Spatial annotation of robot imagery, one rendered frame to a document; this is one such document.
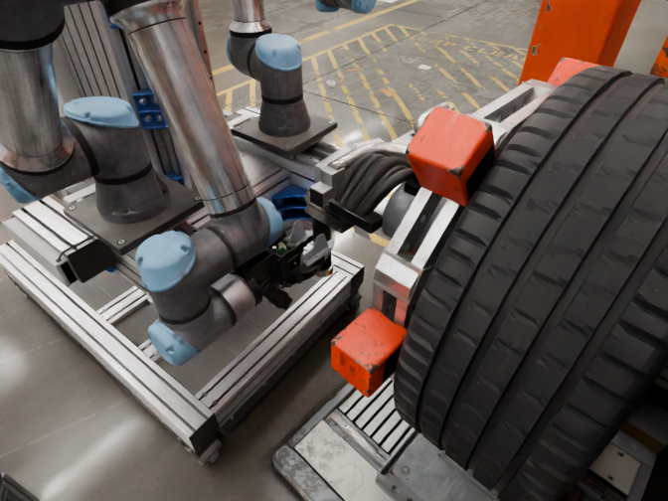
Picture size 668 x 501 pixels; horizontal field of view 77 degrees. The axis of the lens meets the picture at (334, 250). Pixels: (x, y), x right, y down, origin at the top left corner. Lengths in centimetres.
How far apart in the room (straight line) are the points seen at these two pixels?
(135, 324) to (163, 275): 106
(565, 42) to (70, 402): 182
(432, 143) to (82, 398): 154
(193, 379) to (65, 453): 49
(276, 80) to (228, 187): 62
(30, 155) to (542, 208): 74
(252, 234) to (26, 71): 34
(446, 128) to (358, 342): 30
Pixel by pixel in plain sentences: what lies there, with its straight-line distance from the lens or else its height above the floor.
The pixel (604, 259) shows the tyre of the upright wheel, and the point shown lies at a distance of 48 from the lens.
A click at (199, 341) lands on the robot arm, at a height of 86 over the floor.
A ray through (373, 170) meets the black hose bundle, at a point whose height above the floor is 104.
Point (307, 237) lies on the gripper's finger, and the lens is 82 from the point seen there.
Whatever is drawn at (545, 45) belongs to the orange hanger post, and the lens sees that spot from 118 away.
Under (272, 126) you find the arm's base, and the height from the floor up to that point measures 85.
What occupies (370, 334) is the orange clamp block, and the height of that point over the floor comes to 88.
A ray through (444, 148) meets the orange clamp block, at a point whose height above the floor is 114.
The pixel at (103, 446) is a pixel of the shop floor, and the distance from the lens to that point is 166.
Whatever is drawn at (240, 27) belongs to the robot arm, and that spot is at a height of 106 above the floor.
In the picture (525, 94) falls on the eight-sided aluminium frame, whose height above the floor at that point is 111.
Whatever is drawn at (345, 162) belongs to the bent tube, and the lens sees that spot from 72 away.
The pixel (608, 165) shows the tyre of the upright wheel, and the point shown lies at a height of 115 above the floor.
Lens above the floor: 137
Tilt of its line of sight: 42 degrees down
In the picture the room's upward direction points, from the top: straight up
